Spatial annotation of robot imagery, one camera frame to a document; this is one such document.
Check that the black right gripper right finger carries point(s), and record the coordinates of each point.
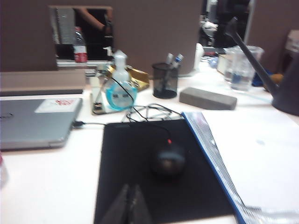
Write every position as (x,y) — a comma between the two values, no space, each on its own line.
(139,210)

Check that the blue-edged folder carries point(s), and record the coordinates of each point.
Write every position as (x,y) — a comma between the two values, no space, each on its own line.
(205,135)

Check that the black mouse pad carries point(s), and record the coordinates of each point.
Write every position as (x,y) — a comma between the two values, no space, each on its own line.
(126,151)

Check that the black mesh pen holder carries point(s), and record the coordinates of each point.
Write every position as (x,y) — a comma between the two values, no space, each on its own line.
(163,88)

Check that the blue-capped marker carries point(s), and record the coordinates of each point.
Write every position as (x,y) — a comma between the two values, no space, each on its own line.
(178,59)

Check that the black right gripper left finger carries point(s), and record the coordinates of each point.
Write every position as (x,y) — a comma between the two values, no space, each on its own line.
(119,210)

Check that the beige desk riser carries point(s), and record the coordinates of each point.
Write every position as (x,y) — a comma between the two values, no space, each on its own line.
(35,80)

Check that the dark grey watering can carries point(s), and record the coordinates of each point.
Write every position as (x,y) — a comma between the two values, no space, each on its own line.
(289,93)

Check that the black computer mouse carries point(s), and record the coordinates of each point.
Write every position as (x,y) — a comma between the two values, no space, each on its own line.
(167,161)

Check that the clear plastic drinking cup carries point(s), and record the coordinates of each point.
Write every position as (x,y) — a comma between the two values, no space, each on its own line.
(240,70)

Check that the brown desk partition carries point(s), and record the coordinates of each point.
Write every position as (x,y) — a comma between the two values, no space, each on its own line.
(268,28)
(151,35)

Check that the blue hand sanitizer pump bottle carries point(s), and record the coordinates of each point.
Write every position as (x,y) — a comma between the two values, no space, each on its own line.
(120,70)

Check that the silver laptop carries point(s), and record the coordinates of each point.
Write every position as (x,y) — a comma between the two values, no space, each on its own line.
(28,126)

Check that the white box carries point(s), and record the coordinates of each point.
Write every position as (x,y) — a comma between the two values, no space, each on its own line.
(223,64)

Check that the white pen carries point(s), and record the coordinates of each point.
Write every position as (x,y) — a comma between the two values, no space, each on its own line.
(169,59)

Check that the rectangular mirror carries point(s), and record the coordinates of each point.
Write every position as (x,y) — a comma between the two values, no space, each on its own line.
(65,28)

